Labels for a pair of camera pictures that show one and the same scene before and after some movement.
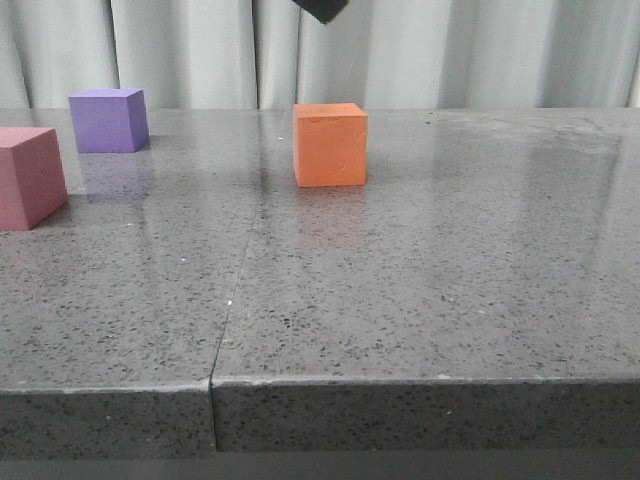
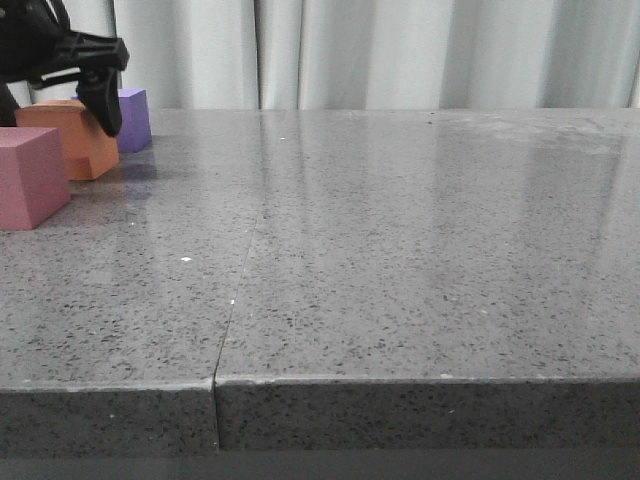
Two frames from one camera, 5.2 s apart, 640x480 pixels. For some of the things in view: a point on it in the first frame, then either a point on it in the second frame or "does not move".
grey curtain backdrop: [272, 54] does not move
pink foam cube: [33, 186] does not move
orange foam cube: [330, 144] -> [90, 148]
